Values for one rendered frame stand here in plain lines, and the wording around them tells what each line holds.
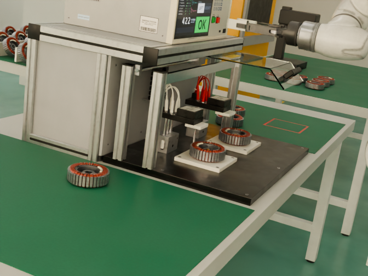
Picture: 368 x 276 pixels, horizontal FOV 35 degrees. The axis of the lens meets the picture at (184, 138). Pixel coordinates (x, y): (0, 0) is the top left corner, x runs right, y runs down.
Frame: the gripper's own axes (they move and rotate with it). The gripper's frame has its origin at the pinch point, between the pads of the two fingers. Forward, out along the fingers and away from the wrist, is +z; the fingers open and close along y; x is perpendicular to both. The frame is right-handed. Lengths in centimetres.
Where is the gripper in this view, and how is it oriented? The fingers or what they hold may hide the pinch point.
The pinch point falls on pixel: (239, 24)
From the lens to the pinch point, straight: 194.6
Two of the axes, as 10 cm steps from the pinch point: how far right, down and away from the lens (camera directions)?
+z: -8.9, -2.4, 3.8
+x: 1.4, -9.5, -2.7
